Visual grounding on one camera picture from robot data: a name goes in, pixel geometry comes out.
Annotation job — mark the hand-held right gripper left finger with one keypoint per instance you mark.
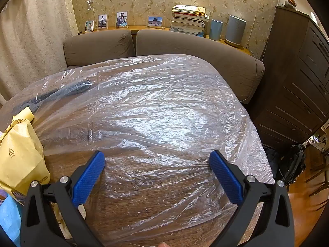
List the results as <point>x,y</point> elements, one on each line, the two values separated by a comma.
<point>88,178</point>

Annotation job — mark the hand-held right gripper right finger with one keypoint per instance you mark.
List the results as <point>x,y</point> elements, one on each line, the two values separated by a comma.
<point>226,178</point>

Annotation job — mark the black backpack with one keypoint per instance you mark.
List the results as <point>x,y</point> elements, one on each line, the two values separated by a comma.
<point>290,162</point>

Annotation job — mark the yellow paper bag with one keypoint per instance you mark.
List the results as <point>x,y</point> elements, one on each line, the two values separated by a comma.
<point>20,154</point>

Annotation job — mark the light blue cloth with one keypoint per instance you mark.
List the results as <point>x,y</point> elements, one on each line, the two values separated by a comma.
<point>10,218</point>

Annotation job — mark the dark strip under plastic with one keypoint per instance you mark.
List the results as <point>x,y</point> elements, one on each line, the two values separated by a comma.
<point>74,88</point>

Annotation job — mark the wooden chair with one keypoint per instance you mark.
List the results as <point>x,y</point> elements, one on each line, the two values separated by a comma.
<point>321,185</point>

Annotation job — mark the clear plastic table cover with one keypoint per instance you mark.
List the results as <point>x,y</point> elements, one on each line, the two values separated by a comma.
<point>154,108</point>

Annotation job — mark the dark wooden drawer cabinet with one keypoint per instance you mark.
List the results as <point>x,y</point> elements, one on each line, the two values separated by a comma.
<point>290,82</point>

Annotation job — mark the brown fabric sofa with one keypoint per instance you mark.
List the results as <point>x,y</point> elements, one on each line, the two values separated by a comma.
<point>205,54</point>

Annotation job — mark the grey cylindrical speaker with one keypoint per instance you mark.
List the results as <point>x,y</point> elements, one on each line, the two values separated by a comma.
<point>235,30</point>

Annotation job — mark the beige curtain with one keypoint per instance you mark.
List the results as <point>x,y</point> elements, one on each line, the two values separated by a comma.
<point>33,36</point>

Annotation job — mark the stack of books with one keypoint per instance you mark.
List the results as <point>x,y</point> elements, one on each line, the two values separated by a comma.
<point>190,20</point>

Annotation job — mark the small brown ornament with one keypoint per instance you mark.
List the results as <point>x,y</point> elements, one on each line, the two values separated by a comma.
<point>291,2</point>

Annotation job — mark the small teal photo frame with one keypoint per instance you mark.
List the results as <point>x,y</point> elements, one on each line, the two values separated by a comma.
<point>89,26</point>

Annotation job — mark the clear acrylic photo frame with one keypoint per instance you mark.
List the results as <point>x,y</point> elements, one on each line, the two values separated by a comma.
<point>102,22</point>

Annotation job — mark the acrylic portrait photo frame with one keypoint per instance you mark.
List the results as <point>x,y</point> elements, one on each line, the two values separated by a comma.
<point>121,19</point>

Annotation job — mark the acrylic building photo frame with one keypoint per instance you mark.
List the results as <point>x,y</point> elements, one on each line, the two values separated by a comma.
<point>155,21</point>

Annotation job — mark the white wall hook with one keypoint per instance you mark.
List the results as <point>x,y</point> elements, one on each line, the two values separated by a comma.
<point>89,3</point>

